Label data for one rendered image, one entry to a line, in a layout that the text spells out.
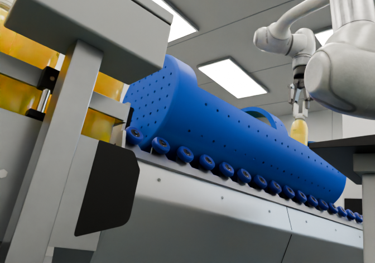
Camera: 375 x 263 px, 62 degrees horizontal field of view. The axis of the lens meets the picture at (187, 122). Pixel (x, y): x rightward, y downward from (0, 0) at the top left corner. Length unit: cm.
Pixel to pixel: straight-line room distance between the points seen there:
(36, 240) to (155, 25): 32
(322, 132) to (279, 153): 536
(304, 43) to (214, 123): 85
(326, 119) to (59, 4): 617
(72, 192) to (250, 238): 55
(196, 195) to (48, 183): 43
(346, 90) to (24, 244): 64
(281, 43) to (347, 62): 79
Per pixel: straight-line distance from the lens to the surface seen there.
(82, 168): 50
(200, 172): 79
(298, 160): 110
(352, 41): 80
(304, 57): 153
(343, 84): 74
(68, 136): 41
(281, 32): 149
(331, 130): 632
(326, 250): 125
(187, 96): 75
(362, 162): 76
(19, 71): 52
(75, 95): 43
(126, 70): 50
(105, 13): 45
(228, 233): 84
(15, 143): 48
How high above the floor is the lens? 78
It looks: 19 degrees up
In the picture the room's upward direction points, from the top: 10 degrees clockwise
